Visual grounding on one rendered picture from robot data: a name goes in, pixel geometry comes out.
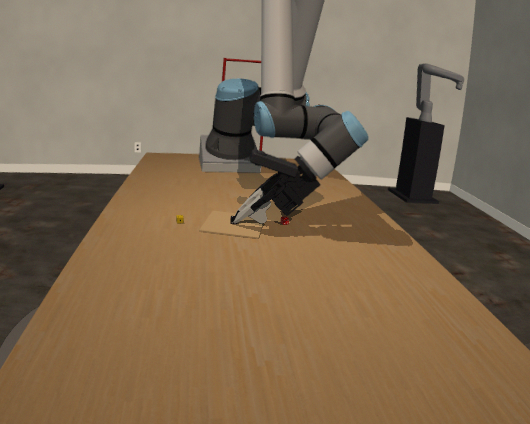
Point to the tan flat mat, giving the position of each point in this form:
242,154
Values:
219,223

